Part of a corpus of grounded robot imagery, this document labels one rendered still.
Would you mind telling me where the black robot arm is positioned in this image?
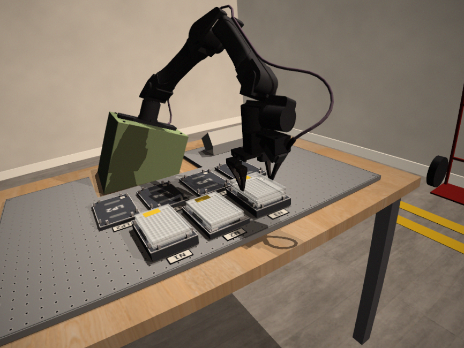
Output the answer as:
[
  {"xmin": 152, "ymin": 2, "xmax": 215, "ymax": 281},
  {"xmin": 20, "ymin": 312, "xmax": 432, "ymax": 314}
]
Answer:
[{"xmin": 117, "ymin": 7, "xmax": 296, "ymax": 164}]

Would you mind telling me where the white control panel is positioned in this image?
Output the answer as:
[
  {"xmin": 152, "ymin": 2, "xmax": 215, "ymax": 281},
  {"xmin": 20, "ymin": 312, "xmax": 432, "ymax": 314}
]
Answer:
[{"xmin": 202, "ymin": 125, "xmax": 243, "ymax": 155}]

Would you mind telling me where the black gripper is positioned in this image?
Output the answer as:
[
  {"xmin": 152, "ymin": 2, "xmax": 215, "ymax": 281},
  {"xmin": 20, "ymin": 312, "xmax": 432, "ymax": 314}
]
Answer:
[{"xmin": 226, "ymin": 127, "xmax": 282, "ymax": 191}]

